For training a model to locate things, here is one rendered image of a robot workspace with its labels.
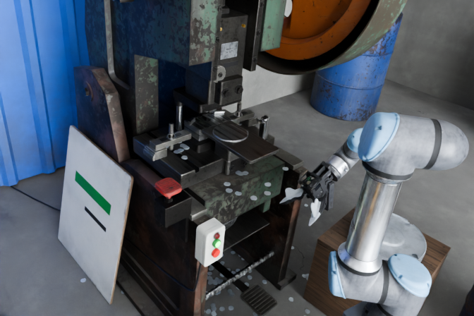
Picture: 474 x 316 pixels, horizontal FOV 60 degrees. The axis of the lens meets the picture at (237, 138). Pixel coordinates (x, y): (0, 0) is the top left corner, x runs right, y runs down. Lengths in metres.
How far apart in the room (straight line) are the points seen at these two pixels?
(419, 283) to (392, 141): 0.42
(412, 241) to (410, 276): 0.60
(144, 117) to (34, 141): 1.09
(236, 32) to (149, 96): 0.41
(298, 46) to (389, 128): 0.72
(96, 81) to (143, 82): 0.18
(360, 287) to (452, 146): 0.44
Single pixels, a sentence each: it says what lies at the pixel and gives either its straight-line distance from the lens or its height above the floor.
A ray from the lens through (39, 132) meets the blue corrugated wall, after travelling 2.49.
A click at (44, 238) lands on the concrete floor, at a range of 2.22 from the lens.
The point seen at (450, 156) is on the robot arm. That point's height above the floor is 1.04.
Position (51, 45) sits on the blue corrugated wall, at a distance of 2.37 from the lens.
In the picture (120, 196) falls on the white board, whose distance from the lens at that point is 1.61.
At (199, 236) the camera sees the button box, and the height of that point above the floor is 0.60.
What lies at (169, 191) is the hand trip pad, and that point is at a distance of 1.16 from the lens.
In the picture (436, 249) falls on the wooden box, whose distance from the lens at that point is 1.88.
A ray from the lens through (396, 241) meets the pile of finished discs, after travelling 1.74.
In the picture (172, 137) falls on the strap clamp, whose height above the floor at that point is 0.76.
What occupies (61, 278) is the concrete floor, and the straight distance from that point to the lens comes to 2.02.
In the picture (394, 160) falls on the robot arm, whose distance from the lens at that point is 0.96.
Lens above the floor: 1.46
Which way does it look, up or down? 29 degrees down
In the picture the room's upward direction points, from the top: 6 degrees clockwise
